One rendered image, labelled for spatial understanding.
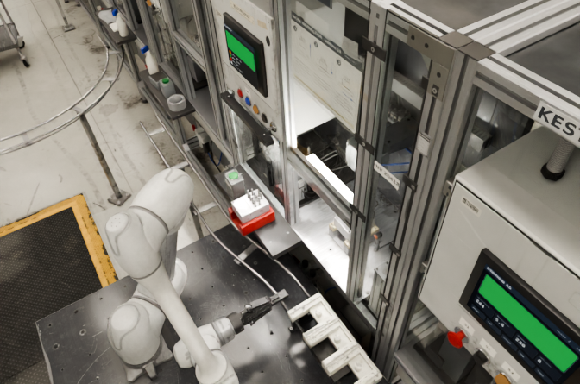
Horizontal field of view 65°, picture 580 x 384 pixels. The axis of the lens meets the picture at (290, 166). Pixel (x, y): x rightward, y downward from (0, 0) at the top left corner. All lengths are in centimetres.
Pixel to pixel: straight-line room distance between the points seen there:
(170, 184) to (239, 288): 82
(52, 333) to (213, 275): 68
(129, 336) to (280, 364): 56
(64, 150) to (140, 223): 286
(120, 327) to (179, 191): 62
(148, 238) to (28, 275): 210
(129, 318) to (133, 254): 53
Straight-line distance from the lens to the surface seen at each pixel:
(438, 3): 101
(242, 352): 193
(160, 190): 134
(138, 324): 177
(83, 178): 378
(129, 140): 396
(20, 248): 351
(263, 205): 187
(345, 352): 169
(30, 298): 324
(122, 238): 126
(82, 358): 210
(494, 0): 106
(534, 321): 97
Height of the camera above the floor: 244
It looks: 45 degrees down
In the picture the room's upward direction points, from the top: 3 degrees counter-clockwise
